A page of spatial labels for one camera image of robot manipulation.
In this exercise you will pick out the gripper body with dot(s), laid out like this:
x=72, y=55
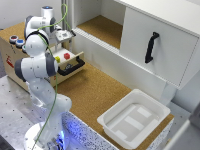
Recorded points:
x=62, y=35

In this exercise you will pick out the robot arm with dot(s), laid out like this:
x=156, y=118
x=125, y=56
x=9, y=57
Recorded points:
x=36, y=68

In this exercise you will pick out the pink block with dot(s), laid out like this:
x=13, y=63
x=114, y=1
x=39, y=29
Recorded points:
x=67, y=55

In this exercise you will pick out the yellow block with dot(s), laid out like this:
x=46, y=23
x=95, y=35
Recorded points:
x=57, y=59

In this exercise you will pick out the wooden drawer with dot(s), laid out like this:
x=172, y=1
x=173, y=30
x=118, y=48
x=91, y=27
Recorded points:
x=74, y=57

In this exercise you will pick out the green button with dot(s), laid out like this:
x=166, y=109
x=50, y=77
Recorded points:
x=24, y=48

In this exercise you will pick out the white cabinet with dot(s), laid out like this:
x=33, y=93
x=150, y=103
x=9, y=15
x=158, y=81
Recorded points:
x=100, y=56

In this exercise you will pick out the blue button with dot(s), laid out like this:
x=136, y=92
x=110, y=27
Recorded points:
x=20, y=42

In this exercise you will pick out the red button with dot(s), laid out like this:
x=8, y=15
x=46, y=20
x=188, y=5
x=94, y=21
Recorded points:
x=13, y=38

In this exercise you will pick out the white sliding door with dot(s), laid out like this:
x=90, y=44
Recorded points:
x=166, y=50

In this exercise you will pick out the white plastic box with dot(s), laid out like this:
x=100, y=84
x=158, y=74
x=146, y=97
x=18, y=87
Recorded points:
x=133, y=120

